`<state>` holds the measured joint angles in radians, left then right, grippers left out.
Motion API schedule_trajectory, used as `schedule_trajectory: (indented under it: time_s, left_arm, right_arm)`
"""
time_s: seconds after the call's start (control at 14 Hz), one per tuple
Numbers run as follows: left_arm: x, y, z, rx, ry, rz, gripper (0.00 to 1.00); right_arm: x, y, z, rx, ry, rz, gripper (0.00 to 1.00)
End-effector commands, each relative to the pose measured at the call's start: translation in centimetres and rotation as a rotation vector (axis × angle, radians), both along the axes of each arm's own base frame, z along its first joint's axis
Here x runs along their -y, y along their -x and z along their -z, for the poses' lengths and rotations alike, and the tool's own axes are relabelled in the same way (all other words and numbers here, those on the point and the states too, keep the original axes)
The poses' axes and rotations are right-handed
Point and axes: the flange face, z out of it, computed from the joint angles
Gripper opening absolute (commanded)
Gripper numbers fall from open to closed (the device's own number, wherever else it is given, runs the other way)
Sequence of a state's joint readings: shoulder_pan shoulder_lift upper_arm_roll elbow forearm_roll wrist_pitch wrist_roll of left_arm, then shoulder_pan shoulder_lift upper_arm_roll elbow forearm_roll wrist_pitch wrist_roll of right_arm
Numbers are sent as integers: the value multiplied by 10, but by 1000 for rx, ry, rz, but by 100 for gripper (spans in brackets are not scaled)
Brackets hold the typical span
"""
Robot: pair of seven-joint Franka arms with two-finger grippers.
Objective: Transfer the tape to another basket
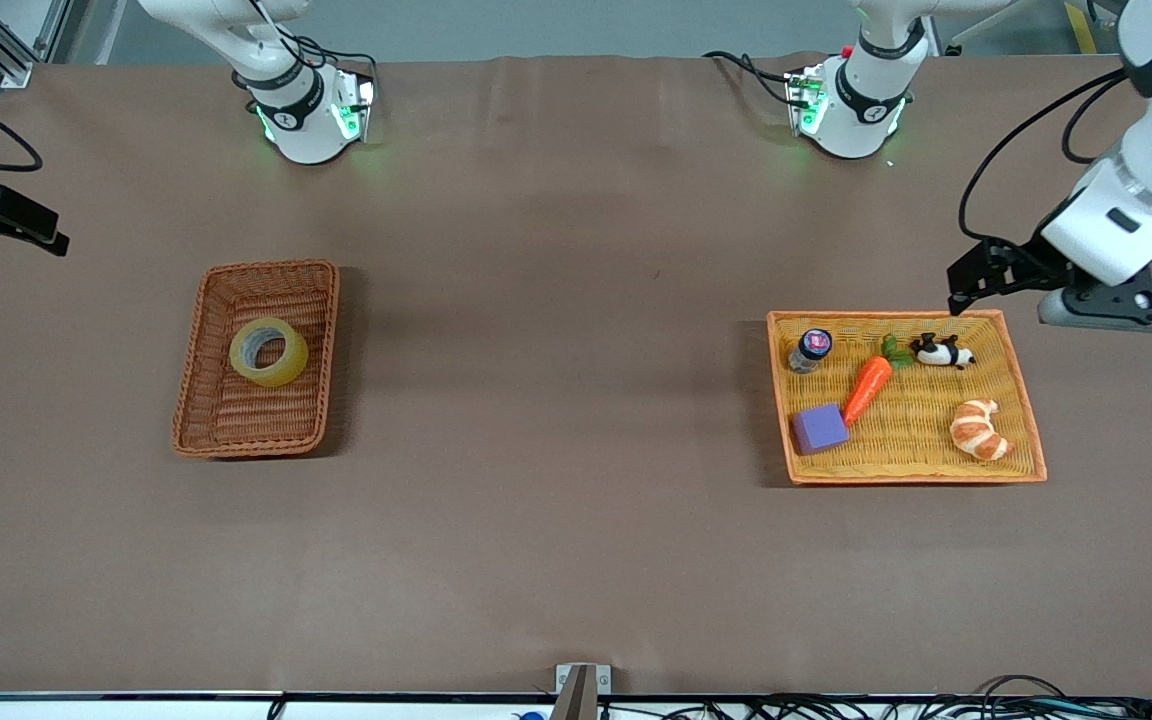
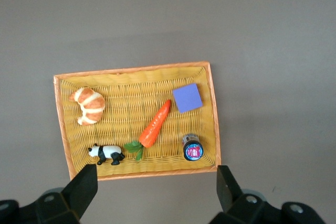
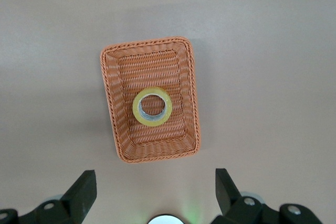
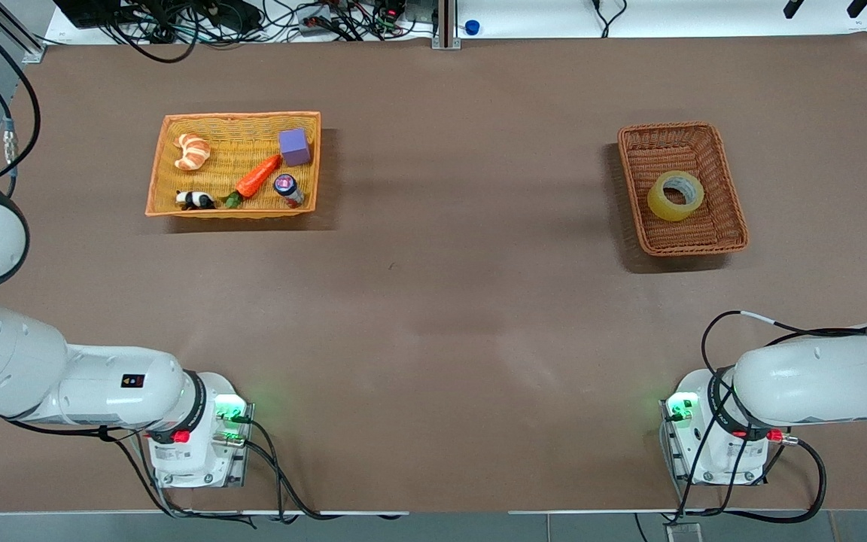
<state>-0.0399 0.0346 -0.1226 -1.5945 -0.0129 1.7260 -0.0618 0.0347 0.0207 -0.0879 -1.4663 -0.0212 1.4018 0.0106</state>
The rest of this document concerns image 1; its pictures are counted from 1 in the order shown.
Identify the silver table edge bracket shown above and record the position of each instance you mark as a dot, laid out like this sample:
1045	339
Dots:
581	685

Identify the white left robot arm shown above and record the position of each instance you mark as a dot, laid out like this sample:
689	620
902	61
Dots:
1151	170

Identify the small jar with printed lid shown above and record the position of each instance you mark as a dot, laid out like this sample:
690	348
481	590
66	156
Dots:
812	350

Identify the yellowish clear tape roll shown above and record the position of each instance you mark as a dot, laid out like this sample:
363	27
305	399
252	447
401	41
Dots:
246	362

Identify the purple foam cube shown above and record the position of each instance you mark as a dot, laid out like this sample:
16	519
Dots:
820	429

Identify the black and white toy panda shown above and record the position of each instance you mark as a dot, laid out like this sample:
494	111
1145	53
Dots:
938	351

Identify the brown wicker basket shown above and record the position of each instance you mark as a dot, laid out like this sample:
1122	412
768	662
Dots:
256	420

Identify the aluminium frame profile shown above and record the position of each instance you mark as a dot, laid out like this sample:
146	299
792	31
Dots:
11	40

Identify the toy croissant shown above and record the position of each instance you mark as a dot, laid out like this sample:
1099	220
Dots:
976	430

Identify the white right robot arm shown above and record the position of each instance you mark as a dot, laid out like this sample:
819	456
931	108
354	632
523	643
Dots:
301	115

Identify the brown table cover sheet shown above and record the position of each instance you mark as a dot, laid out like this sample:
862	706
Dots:
576	300

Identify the yellow wicker basket orange rim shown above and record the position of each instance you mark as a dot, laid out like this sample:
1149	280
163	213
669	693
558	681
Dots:
916	420

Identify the orange toy carrot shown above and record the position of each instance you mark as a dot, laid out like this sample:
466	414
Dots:
868	388

